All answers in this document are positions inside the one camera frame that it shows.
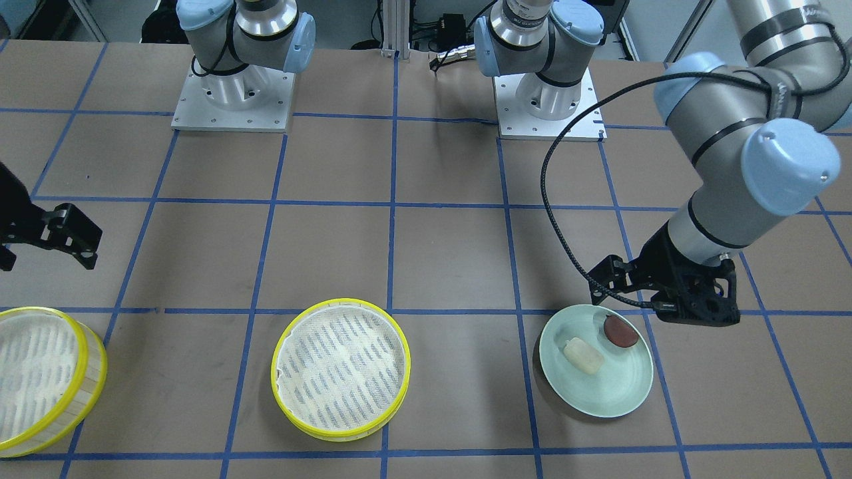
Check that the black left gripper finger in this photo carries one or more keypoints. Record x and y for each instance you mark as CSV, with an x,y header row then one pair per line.
x,y
611,270
626,300

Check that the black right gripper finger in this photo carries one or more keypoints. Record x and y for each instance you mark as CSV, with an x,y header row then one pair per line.
x,y
67,221
85,252

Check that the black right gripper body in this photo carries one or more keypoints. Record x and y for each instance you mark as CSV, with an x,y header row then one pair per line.
x,y
14,214

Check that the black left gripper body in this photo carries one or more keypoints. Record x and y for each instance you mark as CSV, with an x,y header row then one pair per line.
x,y
655,255

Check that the brown steamed bun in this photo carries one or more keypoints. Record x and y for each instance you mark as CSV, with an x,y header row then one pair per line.
x,y
620,332

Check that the white steamed bun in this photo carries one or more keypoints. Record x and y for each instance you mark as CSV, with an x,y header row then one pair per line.
x,y
583,356

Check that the yellow rimmed bamboo steamer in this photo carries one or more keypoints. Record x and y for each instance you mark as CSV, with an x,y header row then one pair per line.
x,y
341,370

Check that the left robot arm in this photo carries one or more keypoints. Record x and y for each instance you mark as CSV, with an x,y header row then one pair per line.
x,y
755,135

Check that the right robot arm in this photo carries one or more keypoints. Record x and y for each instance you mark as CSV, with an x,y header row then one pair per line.
x,y
229,36

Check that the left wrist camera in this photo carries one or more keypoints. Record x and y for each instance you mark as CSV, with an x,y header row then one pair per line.
x,y
695,294

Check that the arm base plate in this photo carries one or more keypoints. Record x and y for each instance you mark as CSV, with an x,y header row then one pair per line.
x,y
530,109
257,99

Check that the aluminium frame post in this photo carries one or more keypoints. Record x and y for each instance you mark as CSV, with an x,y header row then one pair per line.
x,y
396,29

